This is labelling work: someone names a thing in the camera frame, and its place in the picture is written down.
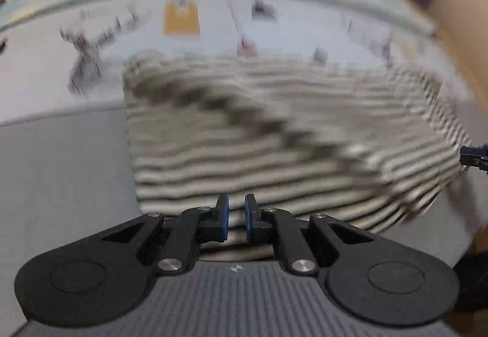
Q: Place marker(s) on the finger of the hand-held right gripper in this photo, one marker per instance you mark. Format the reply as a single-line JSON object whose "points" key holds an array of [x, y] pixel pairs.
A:
{"points": [[474, 157]]}

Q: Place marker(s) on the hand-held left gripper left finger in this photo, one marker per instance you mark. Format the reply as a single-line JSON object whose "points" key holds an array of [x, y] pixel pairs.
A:
{"points": [[223, 218]]}

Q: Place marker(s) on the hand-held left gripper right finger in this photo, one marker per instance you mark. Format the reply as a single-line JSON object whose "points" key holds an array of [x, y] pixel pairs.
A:
{"points": [[249, 218]]}

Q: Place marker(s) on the beige striped garment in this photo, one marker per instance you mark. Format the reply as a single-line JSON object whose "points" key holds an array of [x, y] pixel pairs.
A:
{"points": [[267, 138]]}

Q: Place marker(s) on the plain grey sheet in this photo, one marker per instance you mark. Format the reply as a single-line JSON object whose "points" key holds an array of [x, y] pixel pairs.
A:
{"points": [[64, 188]]}

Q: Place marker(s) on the grey printed bed sheet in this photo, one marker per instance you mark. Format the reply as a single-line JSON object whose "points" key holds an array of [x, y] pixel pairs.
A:
{"points": [[297, 31]]}

